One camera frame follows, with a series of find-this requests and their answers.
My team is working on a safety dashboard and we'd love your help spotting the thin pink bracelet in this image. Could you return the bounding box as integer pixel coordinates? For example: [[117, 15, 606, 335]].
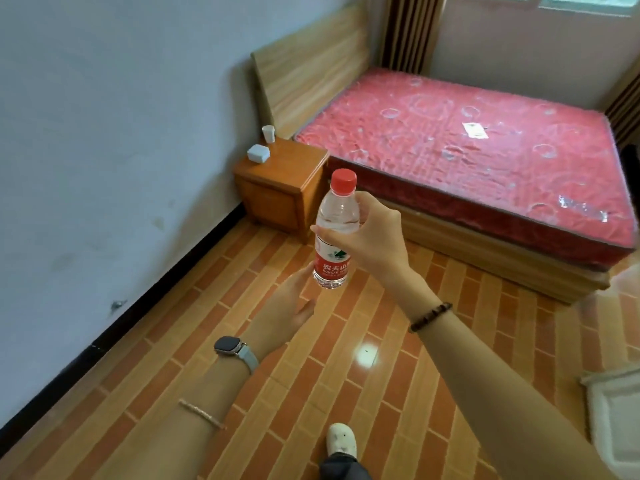
[[178, 399, 227, 431]]

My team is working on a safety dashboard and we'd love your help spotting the person's left hand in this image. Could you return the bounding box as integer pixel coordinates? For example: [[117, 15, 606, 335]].
[[251, 262, 319, 358]]

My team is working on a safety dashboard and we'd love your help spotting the dark trouser leg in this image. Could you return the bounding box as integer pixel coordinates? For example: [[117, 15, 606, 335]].
[[318, 454, 374, 480]]

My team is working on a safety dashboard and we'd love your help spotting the white shoe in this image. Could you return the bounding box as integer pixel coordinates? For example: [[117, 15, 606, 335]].
[[326, 423, 359, 459]]

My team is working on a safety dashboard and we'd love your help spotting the wooden bed frame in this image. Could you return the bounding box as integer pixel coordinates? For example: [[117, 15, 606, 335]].
[[250, 0, 615, 306]]

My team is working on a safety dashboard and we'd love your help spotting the person's right hand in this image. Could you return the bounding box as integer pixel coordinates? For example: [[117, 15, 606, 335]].
[[310, 192, 413, 291]]

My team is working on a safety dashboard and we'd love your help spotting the grey-strapped smartwatch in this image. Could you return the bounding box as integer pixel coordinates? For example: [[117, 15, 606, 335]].
[[214, 336, 260, 375]]

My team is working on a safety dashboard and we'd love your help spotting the window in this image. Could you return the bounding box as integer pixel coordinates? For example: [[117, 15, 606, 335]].
[[514, 0, 640, 19]]

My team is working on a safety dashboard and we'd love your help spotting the clear red-capped water bottle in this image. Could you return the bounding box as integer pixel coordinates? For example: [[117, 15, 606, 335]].
[[312, 169, 362, 290]]

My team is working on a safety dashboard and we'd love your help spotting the person's right forearm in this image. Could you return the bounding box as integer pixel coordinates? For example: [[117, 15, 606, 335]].
[[387, 272, 618, 480]]

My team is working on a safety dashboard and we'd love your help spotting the red patterned mattress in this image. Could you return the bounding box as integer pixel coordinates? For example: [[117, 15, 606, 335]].
[[293, 67, 640, 269]]

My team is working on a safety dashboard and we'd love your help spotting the brown striped curtain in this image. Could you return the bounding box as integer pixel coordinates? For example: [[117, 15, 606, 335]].
[[602, 65, 640, 151], [378, 0, 447, 75]]

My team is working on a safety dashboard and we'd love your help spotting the person's left forearm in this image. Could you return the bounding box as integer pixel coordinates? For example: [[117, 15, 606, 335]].
[[97, 340, 281, 480]]

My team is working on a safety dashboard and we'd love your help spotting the wooden nightstand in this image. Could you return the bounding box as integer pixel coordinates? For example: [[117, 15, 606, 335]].
[[233, 138, 331, 246]]

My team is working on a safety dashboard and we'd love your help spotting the white furniture piece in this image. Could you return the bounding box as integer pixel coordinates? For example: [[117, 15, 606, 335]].
[[579, 364, 640, 468]]

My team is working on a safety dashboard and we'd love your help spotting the dark bead bracelet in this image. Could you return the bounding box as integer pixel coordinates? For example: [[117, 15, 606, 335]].
[[408, 302, 454, 334]]

